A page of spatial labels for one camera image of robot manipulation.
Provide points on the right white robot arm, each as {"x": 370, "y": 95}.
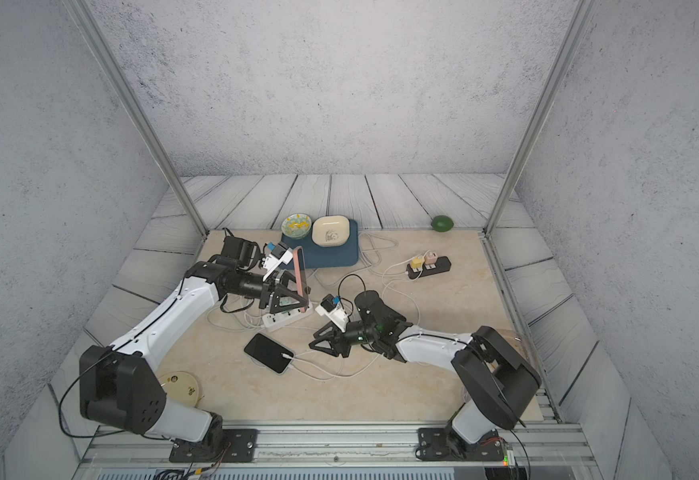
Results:
{"x": 500, "y": 382}

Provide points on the black power strip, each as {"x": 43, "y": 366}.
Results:
{"x": 441, "y": 265}

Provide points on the front aluminium rail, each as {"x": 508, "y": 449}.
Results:
{"x": 351, "y": 444}

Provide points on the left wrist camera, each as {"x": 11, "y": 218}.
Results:
{"x": 276, "y": 255}

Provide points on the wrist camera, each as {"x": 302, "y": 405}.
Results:
{"x": 276, "y": 255}
{"x": 331, "y": 307}

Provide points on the white power strip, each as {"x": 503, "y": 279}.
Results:
{"x": 274, "y": 322}

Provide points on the pink charger plug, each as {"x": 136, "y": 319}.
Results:
{"x": 430, "y": 259}

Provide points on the yellow charger plug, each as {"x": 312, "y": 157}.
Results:
{"x": 416, "y": 263}

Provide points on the aluminium frame post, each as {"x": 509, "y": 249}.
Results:
{"x": 577, "y": 28}
{"x": 97, "y": 43}

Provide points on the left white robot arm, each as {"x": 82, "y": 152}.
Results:
{"x": 118, "y": 383}

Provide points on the pink-cased smartphone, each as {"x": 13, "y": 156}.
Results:
{"x": 300, "y": 273}

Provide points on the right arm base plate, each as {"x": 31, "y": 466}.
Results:
{"x": 443, "y": 444}

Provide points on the dark blue mat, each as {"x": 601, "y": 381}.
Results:
{"x": 319, "y": 257}

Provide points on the black smartphone bottom left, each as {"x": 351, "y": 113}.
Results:
{"x": 269, "y": 353}

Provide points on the green round fruit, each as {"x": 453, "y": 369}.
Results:
{"x": 442, "y": 223}

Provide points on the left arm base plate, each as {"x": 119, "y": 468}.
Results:
{"x": 228, "y": 446}

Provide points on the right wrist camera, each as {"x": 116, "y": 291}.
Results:
{"x": 331, "y": 307}

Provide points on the cream square bowl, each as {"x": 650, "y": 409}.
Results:
{"x": 331, "y": 231}

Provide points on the yellow round plate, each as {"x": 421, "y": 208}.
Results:
{"x": 182, "y": 387}

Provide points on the right aluminium frame post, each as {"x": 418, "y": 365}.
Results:
{"x": 577, "y": 28}

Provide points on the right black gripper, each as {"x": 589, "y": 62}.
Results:
{"x": 336, "y": 341}

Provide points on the left aluminium frame post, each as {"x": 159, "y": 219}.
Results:
{"x": 97, "y": 43}

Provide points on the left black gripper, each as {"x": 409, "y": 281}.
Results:
{"x": 270, "y": 294}

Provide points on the small patterned bowl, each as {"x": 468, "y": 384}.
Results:
{"x": 297, "y": 226}

